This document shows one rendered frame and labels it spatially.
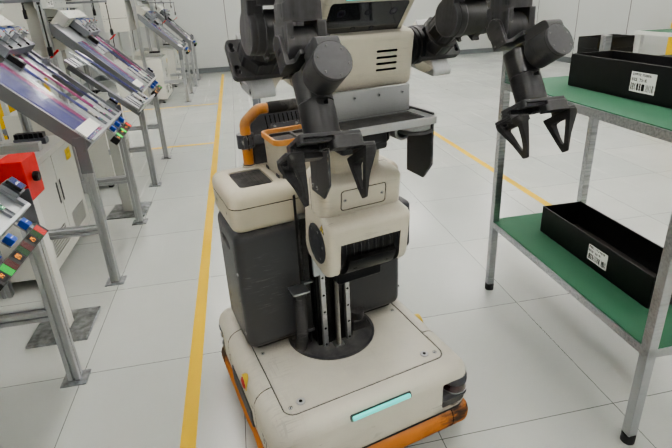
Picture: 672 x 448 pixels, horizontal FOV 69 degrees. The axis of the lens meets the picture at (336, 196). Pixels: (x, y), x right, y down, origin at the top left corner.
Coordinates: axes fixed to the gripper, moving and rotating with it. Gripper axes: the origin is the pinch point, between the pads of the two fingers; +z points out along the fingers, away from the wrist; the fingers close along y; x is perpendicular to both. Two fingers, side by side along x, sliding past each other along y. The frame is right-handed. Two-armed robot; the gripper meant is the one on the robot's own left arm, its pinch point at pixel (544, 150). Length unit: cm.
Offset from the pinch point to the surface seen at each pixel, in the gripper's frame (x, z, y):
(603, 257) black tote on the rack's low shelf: 58, 31, 73
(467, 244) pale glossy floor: 158, 20, 92
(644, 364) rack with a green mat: 36, 58, 52
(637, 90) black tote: 31, -19, 74
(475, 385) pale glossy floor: 85, 65, 28
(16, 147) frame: 214, -78, -123
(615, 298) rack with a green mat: 51, 43, 65
